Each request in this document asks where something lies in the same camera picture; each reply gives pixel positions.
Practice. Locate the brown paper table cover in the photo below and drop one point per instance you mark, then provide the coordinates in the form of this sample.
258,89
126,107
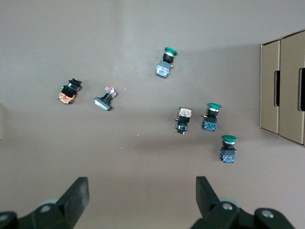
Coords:
143,155

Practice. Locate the beige black switch block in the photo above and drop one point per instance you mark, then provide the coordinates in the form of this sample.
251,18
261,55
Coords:
184,114

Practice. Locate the brown cardboard box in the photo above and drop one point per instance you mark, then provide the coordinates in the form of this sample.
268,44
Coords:
289,95
268,83

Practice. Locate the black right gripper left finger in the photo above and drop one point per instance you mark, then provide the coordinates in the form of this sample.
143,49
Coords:
74,202

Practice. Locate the black square head button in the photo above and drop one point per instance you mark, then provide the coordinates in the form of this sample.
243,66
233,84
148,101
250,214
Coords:
102,102

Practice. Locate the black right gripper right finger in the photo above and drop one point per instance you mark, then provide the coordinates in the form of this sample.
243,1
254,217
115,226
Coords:
209,205

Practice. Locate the black selector switch orange block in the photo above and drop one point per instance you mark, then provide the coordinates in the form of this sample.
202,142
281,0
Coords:
68,93

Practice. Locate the green mushroom push button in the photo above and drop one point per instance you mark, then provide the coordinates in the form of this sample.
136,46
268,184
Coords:
210,124
228,153
164,66

